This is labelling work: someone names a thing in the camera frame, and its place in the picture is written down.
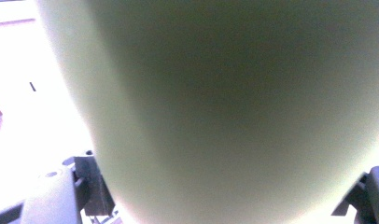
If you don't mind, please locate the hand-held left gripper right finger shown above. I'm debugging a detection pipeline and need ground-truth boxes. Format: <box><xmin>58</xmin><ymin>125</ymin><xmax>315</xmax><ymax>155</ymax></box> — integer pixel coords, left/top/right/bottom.
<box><xmin>330</xmin><ymin>163</ymin><xmax>379</xmax><ymax>224</ymax></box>

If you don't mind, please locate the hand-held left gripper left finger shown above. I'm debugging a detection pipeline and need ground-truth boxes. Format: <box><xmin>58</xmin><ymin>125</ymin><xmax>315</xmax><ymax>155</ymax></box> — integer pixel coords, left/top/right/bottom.
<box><xmin>73</xmin><ymin>150</ymin><xmax>116</xmax><ymax>217</ymax></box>

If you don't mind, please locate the green bottle with white cap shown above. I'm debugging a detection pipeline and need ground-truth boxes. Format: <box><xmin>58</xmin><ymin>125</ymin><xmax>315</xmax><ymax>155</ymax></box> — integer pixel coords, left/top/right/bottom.
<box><xmin>35</xmin><ymin>0</ymin><xmax>379</xmax><ymax>224</ymax></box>

